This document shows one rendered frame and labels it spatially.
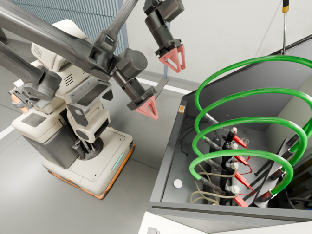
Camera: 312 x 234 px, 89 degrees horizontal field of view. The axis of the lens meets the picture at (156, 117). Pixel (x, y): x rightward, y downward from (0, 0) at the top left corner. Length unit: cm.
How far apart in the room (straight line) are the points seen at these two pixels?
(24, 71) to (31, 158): 168
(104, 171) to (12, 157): 122
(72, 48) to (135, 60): 16
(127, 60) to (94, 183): 122
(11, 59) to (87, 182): 110
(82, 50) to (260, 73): 77
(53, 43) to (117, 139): 130
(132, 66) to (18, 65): 40
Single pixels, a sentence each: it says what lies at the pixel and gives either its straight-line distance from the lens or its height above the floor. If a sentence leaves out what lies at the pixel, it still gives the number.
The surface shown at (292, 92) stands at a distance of 51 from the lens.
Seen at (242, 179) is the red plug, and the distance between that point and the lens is 64.
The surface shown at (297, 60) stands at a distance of 56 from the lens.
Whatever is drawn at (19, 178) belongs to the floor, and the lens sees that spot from 223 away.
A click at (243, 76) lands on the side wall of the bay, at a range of 93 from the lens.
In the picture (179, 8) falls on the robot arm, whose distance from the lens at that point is 58.
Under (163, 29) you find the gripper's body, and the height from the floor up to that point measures 143.
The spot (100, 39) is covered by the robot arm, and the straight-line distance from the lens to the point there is 97.
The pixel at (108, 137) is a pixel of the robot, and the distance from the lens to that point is 172.
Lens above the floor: 162
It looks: 47 degrees down
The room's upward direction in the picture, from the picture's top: straight up
